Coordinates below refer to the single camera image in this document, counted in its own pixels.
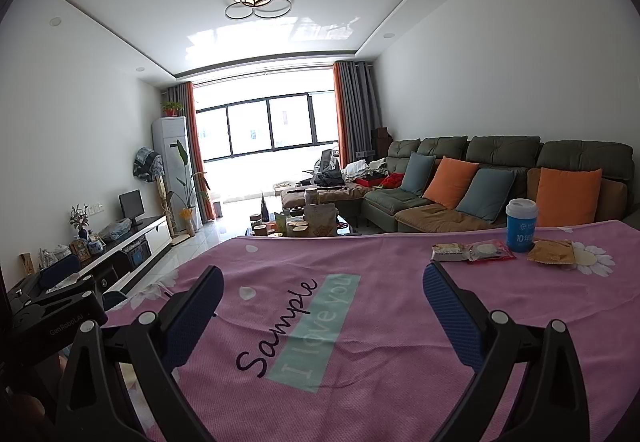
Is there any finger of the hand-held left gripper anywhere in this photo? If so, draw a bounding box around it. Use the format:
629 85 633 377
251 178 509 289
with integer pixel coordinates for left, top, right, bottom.
39 253 82 292
9 274 98 313

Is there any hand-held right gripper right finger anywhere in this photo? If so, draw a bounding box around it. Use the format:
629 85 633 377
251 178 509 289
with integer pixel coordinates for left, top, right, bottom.
422 263 591 442

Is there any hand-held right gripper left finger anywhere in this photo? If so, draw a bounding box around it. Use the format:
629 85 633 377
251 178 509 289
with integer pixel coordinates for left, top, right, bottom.
55 265 225 442

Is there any teal plastic bin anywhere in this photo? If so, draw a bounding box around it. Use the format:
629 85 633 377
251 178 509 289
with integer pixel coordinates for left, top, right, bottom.
102 291 129 312

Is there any blue white vase with plant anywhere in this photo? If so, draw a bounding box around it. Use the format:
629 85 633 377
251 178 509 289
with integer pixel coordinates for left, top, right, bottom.
69 204 91 240

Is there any pink floral blanket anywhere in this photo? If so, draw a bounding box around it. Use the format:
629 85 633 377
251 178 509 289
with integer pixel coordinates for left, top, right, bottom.
105 219 640 442

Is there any brown white snack packet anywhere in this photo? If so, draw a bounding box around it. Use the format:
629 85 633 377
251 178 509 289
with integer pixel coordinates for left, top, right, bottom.
431 243 473 264

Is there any clear plastic bag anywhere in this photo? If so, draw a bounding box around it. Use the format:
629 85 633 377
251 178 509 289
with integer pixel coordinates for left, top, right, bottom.
100 218 132 243

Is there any red white snack packet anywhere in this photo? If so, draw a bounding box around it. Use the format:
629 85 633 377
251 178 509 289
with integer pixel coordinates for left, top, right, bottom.
467 240 516 264

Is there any white black TV cabinet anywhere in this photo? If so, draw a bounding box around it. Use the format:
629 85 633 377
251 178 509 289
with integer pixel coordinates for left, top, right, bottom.
20 214 172 303

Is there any tall plant in yellow vase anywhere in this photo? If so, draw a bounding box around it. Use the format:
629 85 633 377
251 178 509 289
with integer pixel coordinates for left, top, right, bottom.
167 139 206 238

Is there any black computer monitor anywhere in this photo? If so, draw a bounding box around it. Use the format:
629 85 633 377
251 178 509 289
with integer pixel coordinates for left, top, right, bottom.
119 189 146 225

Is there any blue white cup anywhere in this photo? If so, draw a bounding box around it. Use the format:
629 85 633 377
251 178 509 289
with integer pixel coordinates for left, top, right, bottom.
505 198 538 254

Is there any golden brown snack packet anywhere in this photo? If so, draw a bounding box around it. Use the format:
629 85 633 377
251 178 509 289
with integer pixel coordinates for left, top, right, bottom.
527 240 576 266

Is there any cluster of food jars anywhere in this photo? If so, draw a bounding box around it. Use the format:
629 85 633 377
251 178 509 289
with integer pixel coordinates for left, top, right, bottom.
250 207 321 238

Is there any blue cushion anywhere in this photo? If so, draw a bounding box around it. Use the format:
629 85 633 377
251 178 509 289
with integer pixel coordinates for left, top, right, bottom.
401 152 437 195
456 168 517 223

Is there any orange cushion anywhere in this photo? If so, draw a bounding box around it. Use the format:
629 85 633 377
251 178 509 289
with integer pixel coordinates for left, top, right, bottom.
422 156 480 210
535 167 603 227

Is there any cloth covered standing fan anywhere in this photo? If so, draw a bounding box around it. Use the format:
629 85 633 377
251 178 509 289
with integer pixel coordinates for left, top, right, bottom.
132 147 173 238

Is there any glass coffee table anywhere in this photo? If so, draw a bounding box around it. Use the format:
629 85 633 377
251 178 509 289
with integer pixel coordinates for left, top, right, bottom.
245 214 361 238

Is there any red cloth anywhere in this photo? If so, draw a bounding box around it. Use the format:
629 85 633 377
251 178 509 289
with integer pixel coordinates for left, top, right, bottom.
362 172 405 189

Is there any white standing air conditioner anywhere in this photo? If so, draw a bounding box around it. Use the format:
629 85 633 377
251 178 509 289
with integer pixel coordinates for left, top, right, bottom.
151 117 193 235

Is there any brown paper bag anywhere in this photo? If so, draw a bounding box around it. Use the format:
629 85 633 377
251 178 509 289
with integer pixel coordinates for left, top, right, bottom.
305 203 338 235

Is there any white clothes pile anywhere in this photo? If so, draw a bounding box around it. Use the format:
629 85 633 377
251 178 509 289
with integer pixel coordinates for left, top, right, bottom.
345 159 388 183

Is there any green brown sofa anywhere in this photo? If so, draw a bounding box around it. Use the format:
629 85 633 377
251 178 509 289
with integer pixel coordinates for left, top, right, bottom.
280 136 633 233

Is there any black bag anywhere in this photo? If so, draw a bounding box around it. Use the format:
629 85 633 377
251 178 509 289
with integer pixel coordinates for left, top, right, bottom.
312 169 346 188

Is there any brown wooden cabinet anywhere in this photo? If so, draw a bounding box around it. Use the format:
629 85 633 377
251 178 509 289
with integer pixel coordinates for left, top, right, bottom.
371 127 393 158

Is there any white mesh chair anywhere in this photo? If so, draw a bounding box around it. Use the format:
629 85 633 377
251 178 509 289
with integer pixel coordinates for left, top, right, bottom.
315 148 342 173

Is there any large window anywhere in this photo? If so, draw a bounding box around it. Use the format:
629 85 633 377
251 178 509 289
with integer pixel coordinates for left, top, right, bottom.
192 72 341 203

